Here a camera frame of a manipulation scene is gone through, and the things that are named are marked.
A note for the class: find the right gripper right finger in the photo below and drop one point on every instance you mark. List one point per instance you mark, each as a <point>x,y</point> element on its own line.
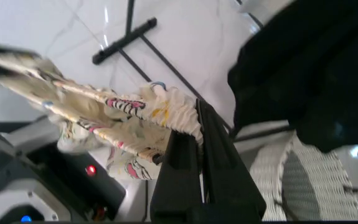
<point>228,186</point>

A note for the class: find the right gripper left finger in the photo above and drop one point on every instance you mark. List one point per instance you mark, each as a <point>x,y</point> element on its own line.
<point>175,186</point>

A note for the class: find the black garment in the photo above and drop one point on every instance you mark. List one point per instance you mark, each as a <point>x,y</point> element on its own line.
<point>306,77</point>

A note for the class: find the white laundry basket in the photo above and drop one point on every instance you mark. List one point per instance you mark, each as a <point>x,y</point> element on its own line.
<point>266,186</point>

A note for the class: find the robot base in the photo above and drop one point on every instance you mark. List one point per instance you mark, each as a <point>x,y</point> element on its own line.
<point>4,193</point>

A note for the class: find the cream printed garment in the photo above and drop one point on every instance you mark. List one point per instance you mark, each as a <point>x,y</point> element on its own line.
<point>119,124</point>

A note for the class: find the white curtain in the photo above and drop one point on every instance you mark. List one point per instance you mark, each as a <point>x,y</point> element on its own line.
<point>269,4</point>

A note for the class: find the black clothes rack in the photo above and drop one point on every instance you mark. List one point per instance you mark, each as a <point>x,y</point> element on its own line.
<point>125,39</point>

